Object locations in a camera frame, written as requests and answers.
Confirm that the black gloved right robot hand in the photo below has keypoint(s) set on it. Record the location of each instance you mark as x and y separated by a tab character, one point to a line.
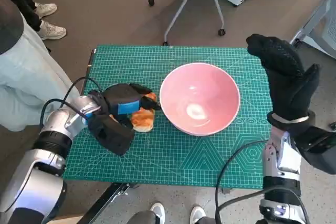
288	82

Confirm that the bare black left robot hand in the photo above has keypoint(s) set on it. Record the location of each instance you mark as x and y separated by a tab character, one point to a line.
120	95

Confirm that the long toy bread loaf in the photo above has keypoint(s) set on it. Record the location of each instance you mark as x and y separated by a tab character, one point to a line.
144	120

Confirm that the pink bowl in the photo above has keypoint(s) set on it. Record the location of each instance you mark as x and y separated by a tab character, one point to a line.
199	93

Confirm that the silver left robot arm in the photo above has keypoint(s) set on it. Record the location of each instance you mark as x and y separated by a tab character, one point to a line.
31	176

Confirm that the black chair caster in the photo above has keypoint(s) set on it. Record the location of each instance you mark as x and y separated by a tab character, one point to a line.
333	126

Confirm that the grey mesh chair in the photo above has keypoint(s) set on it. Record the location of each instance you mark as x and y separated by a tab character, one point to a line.
325	22

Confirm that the green cutting mat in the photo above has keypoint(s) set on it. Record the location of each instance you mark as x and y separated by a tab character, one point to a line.
170	161

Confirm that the person in light clothing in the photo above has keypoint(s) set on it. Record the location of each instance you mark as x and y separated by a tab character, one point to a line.
26	77

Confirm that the white shoe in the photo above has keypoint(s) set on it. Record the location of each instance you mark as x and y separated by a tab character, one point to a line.
157	211
197	212

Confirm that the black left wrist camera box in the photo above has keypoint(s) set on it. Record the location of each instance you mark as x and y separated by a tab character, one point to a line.
115	137

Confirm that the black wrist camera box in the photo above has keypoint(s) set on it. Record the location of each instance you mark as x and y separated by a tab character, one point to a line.
115	137
320	150

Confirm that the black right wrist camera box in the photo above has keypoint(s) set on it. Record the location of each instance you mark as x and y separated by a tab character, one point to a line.
320	150

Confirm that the black metal table rail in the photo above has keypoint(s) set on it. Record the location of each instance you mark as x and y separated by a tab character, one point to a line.
105	200

